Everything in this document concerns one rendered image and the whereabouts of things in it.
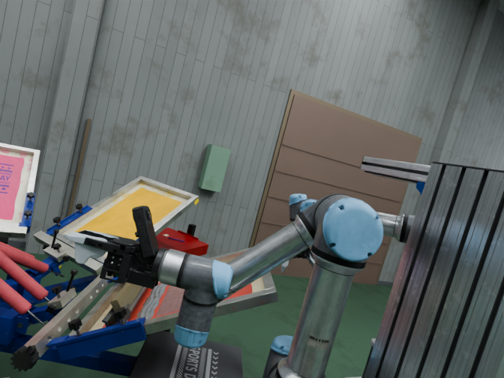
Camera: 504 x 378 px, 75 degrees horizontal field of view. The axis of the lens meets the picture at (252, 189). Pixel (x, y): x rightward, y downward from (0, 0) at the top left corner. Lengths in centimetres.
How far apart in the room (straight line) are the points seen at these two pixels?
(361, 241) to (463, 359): 28
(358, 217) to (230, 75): 468
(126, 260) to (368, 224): 50
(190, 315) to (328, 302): 29
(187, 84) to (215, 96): 45
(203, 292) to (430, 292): 48
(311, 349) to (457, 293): 31
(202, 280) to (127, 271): 16
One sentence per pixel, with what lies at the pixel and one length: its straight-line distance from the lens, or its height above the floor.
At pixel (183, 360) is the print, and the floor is 95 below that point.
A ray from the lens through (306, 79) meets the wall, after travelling 578.
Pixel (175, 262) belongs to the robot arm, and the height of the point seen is 168.
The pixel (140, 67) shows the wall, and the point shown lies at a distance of 498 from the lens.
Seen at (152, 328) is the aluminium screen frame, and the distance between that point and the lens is 130.
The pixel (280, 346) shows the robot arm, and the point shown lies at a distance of 93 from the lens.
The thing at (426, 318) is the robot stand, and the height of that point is 170.
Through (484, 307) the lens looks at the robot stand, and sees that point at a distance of 76.
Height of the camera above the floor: 193
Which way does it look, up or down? 6 degrees down
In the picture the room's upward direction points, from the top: 15 degrees clockwise
